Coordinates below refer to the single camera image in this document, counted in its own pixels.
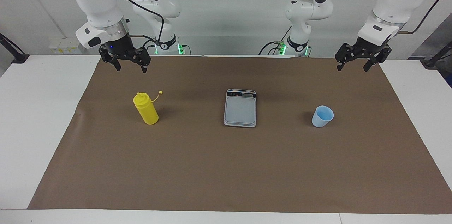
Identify black left base cables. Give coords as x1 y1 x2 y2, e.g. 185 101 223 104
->
259 26 293 55

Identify light blue plastic cup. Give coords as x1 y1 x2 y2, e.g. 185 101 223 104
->
311 105 334 128

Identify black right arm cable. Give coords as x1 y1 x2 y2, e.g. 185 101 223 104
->
109 0 166 46

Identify white wall socket strip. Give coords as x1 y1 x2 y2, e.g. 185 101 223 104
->
49 42 81 54

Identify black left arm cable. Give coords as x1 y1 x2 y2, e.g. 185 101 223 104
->
323 0 449 35

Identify black clamp stand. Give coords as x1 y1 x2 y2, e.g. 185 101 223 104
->
420 41 452 68
0 33 30 64

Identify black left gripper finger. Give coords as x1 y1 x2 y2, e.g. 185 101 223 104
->
363 48 392 72
334 43 355 72

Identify black base cables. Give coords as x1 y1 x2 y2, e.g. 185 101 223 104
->
259 26 293 55
141 37 157 55

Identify black right base cables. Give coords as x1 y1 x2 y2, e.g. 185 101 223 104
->
141 37 157 55

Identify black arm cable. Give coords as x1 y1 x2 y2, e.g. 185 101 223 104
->
323 0 449 35
109 0 166 46

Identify brown paper mat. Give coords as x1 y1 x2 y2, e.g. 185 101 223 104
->
28 55 452 214

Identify yellow squeeze bottle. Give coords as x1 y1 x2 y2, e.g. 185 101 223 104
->
133 91 163 125

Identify silver digital kitchen scale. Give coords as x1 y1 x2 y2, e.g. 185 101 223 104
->
223 89 257 128

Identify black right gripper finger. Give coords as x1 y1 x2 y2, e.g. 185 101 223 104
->
134 48 152 74
99 45 122 72

